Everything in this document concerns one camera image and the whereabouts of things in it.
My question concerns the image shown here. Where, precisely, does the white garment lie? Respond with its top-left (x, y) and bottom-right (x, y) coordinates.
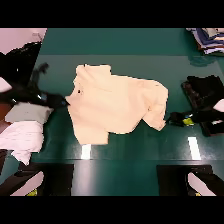
top-left (0, 120), bottom-right (45, 166)

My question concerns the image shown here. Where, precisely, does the grey garment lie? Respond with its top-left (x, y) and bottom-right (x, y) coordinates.
top-left (4, 101), bottom-right (55, 125)

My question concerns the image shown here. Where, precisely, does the cream shirt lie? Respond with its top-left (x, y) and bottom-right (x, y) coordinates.
top-left (64, 63), bottom-right (170, 146)

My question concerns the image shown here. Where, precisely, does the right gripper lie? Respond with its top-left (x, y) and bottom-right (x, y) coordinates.
top-left (166, 111), bottom-right (195, 128)

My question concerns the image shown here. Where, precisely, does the heap of clothes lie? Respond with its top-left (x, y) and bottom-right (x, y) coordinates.
top-left (185, 27), bottom-right (224, 56)

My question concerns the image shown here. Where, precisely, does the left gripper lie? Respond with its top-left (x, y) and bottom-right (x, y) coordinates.
top-left (45, 93), bottom-right (70, 110)

